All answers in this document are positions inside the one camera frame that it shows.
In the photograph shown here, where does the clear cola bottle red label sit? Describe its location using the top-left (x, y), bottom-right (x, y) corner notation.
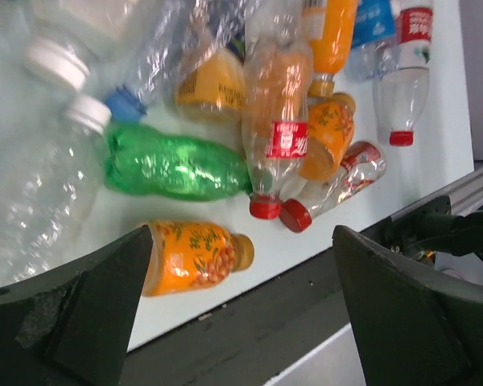
top-left (241, 14), bottom-right (312, 220)

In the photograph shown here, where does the yellow tea bottle blue label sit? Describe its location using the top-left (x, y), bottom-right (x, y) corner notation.
top-left (175, 48), bottom-right (246, 123)

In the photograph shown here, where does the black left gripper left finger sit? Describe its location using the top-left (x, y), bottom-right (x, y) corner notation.
top-left (0, 226), bottom-right (153, 385)

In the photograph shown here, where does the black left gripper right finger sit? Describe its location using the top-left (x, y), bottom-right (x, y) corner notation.
top-left (332, 225), bottom-right (483, 385)

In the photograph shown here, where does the crushed clear bottle blue cap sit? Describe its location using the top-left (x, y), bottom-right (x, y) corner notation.
top-left (105, 1), bottom-right (247, 121)

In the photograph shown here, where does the orange juice bottle gold cap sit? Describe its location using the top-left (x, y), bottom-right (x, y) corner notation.
top-left (142, 220), bottom-right (254, 297)

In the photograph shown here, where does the crushed clear bottle red cap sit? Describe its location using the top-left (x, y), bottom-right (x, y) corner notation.
top-left (279, 141), bottom-right (386, 233)

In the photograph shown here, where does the clear bottle blue label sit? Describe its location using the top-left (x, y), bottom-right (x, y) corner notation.
top-left (344, 0), bottom-right (401, 83)

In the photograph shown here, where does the clear Nongfu bottle red label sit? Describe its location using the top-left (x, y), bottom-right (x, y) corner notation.
top-left (373, 1), bottom-right (434, 147)

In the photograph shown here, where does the clear bottle white cap lower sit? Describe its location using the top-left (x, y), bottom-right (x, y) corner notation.
top-left (0, 94), bottom-right (111, 287)

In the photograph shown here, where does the orange bottle gold cap upright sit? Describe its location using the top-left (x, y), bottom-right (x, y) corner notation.
top-left (302, 0), bottom-right (358, 98)

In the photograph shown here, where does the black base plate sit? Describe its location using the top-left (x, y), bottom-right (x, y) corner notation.
top-left (120, 249), bottom-right (365, 385)

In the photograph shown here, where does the green crushed plastic bottle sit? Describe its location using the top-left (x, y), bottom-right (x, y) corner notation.
top-left (105, 121), bottom-right (252, 202)

